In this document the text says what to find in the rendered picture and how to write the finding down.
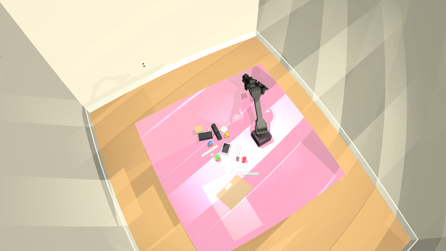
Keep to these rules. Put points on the white inspection card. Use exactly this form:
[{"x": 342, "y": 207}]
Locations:
[{"x": 228, "y": 169}]

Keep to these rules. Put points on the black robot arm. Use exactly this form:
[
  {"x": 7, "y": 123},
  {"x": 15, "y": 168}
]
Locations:
[{"x": 260, "y": 123}]

